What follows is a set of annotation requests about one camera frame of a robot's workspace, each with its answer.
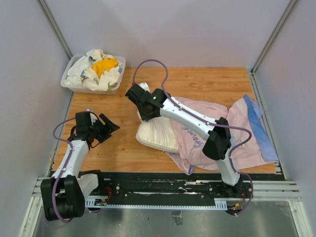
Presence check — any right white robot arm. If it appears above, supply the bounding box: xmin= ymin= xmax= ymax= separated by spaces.
xmin=125 ymin=83 xmax=242 ymax=198

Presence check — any orange cloth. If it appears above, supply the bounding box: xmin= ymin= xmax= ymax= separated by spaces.
xmin=91 ymin=58 xmax=118 ymax=78

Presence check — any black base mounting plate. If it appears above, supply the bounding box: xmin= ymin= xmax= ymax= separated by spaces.
xmin=99 ymin=172 xmax=252 ymax=200

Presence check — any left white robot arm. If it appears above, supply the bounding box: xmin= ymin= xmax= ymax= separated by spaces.
xmin=40 ymin=110 xmax=120 ymax=224

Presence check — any blue pink snowflake pillowcase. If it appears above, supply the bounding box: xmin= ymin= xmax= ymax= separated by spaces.
xmin=168 ymin=95 xmax=278 ymax=175

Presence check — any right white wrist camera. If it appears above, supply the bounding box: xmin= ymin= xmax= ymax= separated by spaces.
xmin=138 ymin=82 xmax=151 ymax=92

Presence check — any clear plastic bin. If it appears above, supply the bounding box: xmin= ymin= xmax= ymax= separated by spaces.
xmin=60 ymin=54 xmax=127 ymax=96

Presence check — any grey slotted cable duct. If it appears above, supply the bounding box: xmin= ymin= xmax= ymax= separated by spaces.
xmin=85 ymin=195 xmax=228 ymax=210

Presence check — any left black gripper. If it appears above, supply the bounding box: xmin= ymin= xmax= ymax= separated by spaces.
xmin=89 ymin=114 xmax=120 ymax=144

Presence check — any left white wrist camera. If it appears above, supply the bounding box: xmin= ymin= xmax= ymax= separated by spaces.
xmin=86 ymin=109 xmax=98 ymax=124

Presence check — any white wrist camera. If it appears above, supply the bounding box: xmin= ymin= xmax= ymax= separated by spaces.
xmin=138 ymin=82 xmax=151 ymax=92
xmin=86 ymin=109 xmax=98 ymax=124

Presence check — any cream bear print pillow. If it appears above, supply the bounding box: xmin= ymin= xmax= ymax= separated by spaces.
xmin=136 ymin=117 xmax=179 ymax=154

